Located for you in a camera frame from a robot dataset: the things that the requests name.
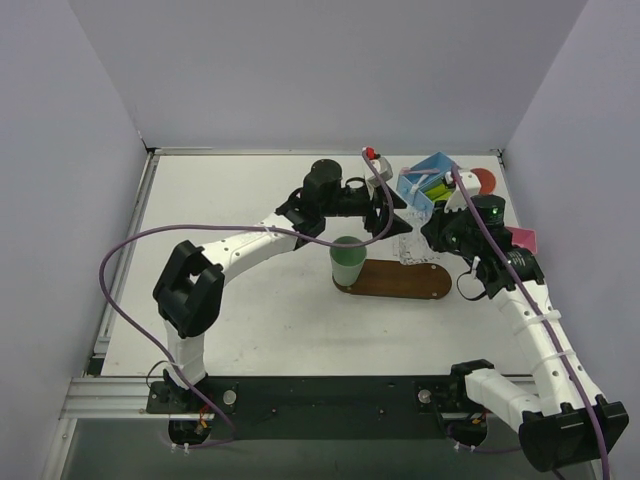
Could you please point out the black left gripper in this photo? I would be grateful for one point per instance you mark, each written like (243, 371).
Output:
(375, 212)

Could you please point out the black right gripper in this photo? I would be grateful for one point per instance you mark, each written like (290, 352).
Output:
(435, 229)

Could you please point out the clear textured plastic holder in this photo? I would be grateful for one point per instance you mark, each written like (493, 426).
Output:
(412, 247)

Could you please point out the orange plastic cup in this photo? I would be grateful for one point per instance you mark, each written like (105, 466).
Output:
(487, 180)

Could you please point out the green plastic cup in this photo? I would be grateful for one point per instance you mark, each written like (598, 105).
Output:
(347, 260)

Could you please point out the pink plastic drawer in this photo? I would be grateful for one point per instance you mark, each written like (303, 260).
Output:
(524, 238)

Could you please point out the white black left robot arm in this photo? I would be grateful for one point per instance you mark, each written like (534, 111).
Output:
(190, 288)

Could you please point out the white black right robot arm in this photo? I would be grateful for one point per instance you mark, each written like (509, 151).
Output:
(568, 420)

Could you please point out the green toothpaste tube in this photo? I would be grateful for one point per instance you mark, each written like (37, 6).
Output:
(439, 192)

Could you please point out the pink white toothbrush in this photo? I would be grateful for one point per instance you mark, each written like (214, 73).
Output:
(429, 171)

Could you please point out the brown wooden oval tray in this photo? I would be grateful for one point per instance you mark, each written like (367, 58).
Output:
(391, 279)

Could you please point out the blue plastic organizer box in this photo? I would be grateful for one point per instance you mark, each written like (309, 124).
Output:
(412, 188)

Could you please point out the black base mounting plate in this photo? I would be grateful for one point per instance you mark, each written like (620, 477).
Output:
(321, 408)

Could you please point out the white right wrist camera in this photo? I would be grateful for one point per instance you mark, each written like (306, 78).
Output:
(464, 184)

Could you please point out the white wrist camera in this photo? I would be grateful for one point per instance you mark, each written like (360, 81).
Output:
(464, 184)
(381, 172)

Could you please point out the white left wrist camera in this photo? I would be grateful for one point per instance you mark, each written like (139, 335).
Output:
(381, 172)

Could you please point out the aluminium front rail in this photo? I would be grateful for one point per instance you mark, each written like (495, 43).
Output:
(105, 398)

